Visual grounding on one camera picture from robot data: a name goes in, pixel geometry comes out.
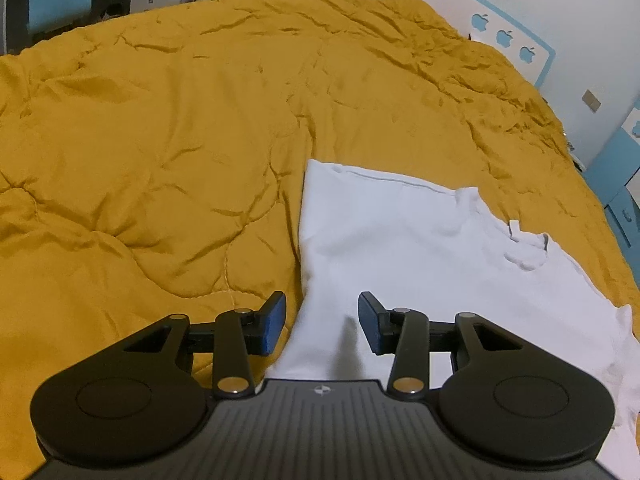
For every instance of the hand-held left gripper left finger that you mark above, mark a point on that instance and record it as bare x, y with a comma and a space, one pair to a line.
273, 324

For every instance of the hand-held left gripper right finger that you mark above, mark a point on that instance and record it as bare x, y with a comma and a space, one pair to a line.
368, 321

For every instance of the white t-shirt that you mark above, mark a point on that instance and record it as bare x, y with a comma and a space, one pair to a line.
410, 260

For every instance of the yellow quilt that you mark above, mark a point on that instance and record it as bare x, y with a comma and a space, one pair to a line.
150, 135

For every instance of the blue nightstand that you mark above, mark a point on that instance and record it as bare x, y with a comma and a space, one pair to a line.
617, 180

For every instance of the white headboard with blue trim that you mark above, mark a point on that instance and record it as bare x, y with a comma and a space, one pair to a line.
500, 15

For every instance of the wall socket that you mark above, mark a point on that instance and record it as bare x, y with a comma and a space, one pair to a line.
592, 100

